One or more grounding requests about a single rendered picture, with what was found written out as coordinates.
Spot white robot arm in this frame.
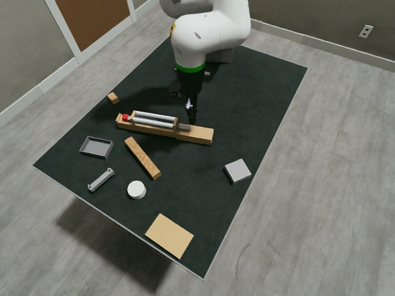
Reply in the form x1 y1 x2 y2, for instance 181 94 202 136
159 0 251 98

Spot brown wooden bar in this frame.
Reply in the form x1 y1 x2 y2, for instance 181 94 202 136
125 137 161 180

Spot white cylinder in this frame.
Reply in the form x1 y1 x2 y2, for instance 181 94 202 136
128 181 146 199

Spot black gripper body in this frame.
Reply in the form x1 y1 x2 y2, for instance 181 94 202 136
180 82 202 103

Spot tan flat rectangular board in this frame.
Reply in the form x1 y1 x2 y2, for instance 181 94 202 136
145 214 194 259

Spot white rectangular bar with pegs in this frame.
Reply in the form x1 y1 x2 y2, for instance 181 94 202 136
88 168 114 192

